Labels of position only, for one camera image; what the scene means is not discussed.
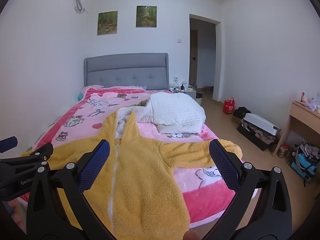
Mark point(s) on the black bag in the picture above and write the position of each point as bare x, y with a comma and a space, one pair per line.
242, 112

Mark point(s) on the light wooden desk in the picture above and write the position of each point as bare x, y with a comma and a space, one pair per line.
300, 117

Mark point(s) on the green forest wall picture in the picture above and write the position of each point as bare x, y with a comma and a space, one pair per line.
107, 23
146, 16

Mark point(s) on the white electric heater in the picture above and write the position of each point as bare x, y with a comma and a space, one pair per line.
261, 123

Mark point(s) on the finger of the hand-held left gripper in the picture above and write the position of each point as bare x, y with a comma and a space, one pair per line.
8, 143
40, 152

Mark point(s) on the person's right hand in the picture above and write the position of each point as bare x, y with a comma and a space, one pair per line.
191, 235

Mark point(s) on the clear plastic bottle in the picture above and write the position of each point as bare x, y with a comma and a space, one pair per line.
184, 85

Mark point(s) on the open black suitcase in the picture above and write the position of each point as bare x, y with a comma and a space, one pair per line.
252, 136

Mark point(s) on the wooden door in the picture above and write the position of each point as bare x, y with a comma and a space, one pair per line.
193, 62

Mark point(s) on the white nightstand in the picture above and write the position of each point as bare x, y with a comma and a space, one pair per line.
191, 93

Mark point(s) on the white quilted duvet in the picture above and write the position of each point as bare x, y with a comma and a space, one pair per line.
175, 110

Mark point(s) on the crumpled plastic bag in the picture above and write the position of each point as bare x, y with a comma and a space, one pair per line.
313, 104

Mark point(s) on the red shopping bag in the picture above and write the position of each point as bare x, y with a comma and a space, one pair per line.
229, 107

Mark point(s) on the pink and white box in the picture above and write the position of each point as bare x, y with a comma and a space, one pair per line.
304, 98

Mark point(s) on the blue and grey backpack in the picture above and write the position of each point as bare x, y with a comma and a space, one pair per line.
303, 167

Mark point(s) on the pink printed blanket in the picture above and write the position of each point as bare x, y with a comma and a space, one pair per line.
82, 110

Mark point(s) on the glass jar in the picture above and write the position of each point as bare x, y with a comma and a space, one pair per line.
283, 152

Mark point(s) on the white air conditioner pipe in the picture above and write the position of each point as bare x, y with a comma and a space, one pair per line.
79, 5

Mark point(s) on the teal plush toy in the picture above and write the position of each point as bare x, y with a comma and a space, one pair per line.
80, 96

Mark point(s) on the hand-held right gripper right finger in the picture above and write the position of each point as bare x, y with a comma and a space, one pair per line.
225, 165

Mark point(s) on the yellow fleece hooded jacket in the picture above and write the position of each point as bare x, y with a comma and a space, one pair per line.
140, 180

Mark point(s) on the black trash bin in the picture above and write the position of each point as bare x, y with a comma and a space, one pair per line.
199, 99

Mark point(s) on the brown plush cloth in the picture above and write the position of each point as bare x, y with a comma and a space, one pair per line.
142, 103

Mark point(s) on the grey padded headboard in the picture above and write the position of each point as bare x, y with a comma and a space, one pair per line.
127, 72

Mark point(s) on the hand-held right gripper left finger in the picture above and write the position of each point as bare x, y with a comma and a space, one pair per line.
96, 163

